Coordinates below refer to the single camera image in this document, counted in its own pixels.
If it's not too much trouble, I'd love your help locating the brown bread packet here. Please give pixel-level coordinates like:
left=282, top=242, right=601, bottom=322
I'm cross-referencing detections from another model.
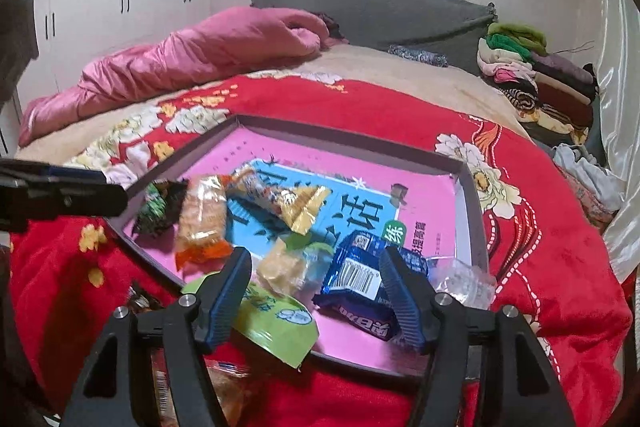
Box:
left=150, top=357, right=261, bottom=427

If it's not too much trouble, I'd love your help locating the grey headboard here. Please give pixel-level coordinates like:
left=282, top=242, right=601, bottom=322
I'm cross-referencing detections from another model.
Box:
left=250, top=0, right=498, bottom=78

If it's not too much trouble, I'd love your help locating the brown chocolate bar packet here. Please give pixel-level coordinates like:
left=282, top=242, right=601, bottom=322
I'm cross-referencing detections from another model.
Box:
left=127, top=282, right=166, bottom=315

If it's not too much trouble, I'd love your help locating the dark green pea packet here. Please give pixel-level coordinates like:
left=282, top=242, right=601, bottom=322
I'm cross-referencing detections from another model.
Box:
left=134, top=179, right=190, bottom=238

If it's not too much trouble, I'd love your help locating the clear plastic snack packet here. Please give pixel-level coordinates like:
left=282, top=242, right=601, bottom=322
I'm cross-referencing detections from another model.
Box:
left=425, top=256, right=497, bottom=310

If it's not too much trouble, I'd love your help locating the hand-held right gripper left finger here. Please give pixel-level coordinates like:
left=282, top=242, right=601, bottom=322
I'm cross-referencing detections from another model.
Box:
left=59, top=246, right=254, bottom=427

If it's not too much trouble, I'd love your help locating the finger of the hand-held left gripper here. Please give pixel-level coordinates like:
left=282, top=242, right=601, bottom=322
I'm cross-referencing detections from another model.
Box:
left=0, top=179, right=129, bottom=233
left=0, top=158, right=108, bottom=184

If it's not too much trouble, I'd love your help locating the beige bed sheet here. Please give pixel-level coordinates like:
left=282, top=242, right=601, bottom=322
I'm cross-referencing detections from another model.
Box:
left=15, top=42, right=531, bottom=162

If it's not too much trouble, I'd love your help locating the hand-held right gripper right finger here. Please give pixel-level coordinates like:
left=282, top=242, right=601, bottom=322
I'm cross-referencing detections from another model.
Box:
left=378, top=247, right=573, bottom=427

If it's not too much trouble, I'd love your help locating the light green snack packet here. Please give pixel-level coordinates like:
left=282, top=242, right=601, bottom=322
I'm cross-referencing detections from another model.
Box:
left=181, top=274, right=321, bottom=370

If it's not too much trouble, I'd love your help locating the yellow bread packet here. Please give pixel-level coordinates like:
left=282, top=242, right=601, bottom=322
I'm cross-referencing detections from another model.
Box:
left=220, top=164, right=333, bottom=237

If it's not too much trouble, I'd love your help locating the cream satin sheet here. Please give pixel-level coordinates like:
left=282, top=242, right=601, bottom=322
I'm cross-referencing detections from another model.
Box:
left=592, top=0, right=640, bottom=283

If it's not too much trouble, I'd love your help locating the orange cracker packet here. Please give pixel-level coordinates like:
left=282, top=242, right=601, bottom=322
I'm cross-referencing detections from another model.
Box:
left=175, top=174, right=235, bottom=273

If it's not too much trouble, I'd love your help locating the red floral blanket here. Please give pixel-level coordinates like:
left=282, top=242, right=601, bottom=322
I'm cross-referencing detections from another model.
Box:
left=10, top=74, right=633, bottom=427

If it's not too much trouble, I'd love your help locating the pink and blue book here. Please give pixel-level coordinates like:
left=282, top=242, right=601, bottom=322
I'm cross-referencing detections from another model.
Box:
left=135, top=127, right=473, bottom=358

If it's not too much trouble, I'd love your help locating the pink quilt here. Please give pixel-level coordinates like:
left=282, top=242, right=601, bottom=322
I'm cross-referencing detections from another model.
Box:
left=19, top=6, right=346, bottom=145

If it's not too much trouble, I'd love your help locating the yellow green snack packet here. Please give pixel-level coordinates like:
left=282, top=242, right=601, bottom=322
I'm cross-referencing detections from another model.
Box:
left=256, top=234, right=337, bottom=297

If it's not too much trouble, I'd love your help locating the stack of folded clothes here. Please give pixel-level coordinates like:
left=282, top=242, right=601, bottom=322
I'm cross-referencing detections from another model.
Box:
left=477, top=22, right=601, bottom=148

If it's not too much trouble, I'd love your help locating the blue biscuit packet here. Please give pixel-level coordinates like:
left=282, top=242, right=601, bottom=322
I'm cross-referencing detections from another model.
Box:
left=312, top=229, right=431, bottom=343

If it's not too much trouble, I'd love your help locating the dark patterned cloth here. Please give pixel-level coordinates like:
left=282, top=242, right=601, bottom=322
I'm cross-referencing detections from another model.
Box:
left=387, top=44, right=450, bottom=68

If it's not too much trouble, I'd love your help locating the dark cardboard box tray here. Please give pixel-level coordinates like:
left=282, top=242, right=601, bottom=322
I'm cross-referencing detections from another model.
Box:
left=102, top=113, right=493, bottom=383

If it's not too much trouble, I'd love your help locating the pale crumpled cloth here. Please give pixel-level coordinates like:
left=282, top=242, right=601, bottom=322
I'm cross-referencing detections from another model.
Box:
left=550, top=142, right=628, bottom=228

